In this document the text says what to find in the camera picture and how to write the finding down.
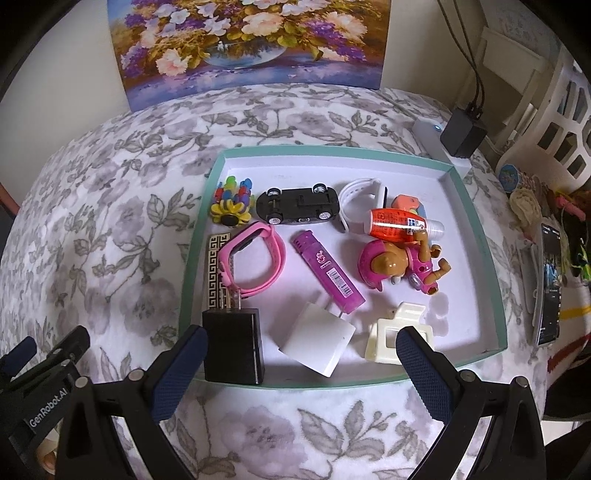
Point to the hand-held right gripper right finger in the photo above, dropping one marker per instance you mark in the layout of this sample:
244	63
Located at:
425	378

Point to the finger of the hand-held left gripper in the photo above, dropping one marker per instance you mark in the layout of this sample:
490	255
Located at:
21	350
69	350

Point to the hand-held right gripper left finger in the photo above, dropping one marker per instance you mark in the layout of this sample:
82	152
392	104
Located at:
180	374

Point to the cream hair claw clip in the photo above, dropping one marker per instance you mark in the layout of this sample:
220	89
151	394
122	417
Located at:
383	344

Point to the black charger plug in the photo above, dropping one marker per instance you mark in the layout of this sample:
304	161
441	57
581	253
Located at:
233	346

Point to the teal white cardboard tray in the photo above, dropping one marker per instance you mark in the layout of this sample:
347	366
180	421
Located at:
461	323

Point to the black gold patterned box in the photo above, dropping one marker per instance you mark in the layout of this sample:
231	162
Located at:
212	277

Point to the white charger plug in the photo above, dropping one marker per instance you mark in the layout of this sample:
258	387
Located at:
314	341

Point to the pink brown dog toy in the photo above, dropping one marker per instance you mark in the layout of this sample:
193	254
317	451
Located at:
392	263

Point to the pink lighter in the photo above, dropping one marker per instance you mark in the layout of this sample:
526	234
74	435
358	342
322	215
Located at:
328	272

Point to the pink smartwatch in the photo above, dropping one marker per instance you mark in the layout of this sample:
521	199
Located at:
272	249

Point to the orange tube bottle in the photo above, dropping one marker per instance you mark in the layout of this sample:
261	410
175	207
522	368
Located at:
392	224

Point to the colourful sunflower fidget toy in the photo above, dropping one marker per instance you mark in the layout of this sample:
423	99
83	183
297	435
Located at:
228	214

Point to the orange blue card toy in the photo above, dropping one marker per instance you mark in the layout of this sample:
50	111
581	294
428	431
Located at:
404	202

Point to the white smartwatch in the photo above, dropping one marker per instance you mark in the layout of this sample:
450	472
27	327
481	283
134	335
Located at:
355	189

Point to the black toy car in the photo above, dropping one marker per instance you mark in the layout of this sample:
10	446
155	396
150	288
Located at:
295	205

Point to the person's left hand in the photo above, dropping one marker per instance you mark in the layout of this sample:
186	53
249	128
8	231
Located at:
50	458

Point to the grey phone stand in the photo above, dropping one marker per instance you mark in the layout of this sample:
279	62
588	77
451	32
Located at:
528	281

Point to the smartphone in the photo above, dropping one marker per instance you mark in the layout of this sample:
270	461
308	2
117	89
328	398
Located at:
549	295

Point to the dark furniture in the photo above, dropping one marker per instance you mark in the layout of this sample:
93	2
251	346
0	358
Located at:
7	198

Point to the beige crochet piece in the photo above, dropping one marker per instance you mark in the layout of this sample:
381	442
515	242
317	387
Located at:
525	207

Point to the white power strip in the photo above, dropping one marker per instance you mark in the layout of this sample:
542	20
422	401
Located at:
457	164

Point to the blue sticker roll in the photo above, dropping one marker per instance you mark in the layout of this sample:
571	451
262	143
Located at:
508	176

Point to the pink hair clip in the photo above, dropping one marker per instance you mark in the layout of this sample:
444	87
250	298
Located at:
561	205

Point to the black power adapter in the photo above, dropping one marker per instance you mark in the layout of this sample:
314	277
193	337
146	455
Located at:
461	134

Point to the white lattice chair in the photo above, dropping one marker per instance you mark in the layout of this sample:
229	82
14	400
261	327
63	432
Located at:
561	124

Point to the flower painting poster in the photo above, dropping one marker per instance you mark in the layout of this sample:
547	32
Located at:
249	41

